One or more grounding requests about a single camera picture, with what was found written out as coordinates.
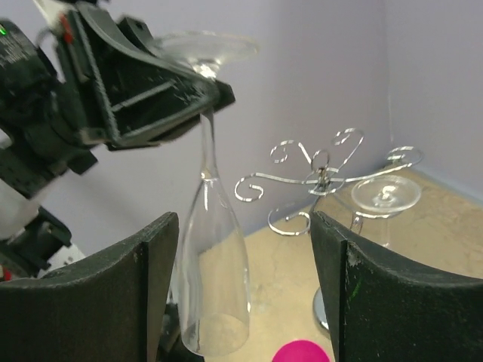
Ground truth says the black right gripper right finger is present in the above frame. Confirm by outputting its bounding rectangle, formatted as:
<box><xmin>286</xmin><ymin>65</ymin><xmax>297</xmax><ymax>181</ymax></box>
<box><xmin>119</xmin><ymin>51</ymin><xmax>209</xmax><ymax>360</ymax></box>
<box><xmin>310</xmin><ymin>211</ymin><xmax>482</xmax><ymax>362</ymax></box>

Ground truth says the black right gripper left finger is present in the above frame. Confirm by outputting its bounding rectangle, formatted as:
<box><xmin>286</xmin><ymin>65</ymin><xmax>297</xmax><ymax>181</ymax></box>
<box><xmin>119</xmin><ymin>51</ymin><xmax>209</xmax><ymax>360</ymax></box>
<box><xmin>1</xmin><ymin>212</ymin><xmax>179</xmax><ymax>361</ymax></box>

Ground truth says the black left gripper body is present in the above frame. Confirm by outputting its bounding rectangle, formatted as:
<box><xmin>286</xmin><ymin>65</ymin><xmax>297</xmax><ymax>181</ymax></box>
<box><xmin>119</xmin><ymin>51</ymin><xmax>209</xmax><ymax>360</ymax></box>
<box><xmin>52</xmin><ymin>1</ymin><xmax>235</xmax><ymax>149</ymax></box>

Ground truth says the pink plastic wine glass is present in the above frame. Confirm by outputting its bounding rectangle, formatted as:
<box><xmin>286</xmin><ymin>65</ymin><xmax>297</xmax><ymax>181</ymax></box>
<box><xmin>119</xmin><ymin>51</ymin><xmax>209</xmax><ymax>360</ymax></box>
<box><xmin>272</xmin><ymin>339</ymin><xmax>331</xmax><ymax>362</ymax></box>

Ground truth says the clear champagne flute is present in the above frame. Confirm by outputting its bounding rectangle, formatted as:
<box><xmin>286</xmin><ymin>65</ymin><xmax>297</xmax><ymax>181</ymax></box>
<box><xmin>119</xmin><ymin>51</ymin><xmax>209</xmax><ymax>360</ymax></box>
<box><xmin>152</xmin><ymin>31</ymin><xmax>259</xmax><ymax>358</ymax></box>
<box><xmin>350</xmin><ymin>175</ymin><xmax>422</xmax><ymax>247</ymax></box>

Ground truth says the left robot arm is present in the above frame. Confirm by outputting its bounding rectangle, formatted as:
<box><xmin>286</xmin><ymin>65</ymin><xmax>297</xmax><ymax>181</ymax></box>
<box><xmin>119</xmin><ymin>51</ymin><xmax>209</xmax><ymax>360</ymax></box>
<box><xmin>1</xmin><ymin>1</ymin><xmax>235</xmax><ymax>278</ymax></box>

